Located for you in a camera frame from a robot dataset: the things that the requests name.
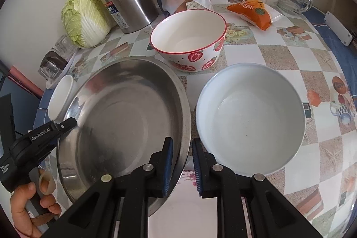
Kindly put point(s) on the checkered printed tablecloth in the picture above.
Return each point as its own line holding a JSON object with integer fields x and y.
{"x": 279, "y": 54}

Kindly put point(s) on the stainless steel basin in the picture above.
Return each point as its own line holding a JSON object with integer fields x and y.
{"x": 125, "y": 115}

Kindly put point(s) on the pink board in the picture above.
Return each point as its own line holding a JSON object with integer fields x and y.
{"x": 23, "y": 79}

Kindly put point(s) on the glass jar with dark contents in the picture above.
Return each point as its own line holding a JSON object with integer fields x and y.
{"x": 51, "y": 65}

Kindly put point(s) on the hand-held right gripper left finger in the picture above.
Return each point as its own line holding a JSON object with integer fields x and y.
{"x": 168, "y": 165}

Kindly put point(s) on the person's left hand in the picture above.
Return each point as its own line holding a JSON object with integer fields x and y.
{"x": 22, "y": 210}

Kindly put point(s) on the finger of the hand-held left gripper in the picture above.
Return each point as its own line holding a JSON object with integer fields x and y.
{"x": 65, "y": 124}

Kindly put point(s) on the small white cup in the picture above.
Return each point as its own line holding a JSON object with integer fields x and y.
{"x": 60, "y": 98}

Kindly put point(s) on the strawberry print bowl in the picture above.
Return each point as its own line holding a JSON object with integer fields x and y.
{"x": 189, "y": 59}

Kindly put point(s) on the small clear glass jar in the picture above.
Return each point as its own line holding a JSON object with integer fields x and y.
{"x": 65, "y": 45}

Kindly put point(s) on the napa cabbage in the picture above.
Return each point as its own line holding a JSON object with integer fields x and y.
{"x": 83, "y": 17}

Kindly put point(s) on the white metal bracket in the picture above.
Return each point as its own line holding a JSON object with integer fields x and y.
{"x": 338, "y": 29}

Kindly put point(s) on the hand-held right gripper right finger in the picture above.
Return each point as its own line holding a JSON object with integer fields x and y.
{"x": 197, "y": 168}

